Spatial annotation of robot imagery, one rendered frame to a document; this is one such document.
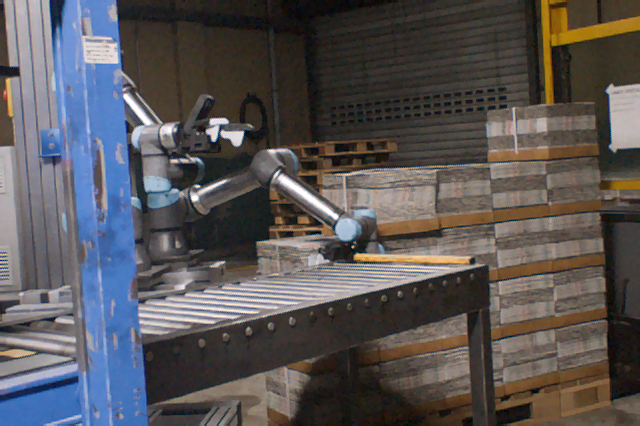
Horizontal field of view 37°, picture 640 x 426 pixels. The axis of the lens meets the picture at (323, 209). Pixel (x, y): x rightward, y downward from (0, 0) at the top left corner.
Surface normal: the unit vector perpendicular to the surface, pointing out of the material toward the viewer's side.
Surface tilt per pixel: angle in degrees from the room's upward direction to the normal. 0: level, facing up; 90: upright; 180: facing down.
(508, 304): 89
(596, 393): 90
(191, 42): 90
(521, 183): 90
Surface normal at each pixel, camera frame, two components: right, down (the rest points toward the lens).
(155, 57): 0.74, -0.01
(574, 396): 0.50, 0.01
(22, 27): -0.09, 0.06
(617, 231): -0.86, 0.08
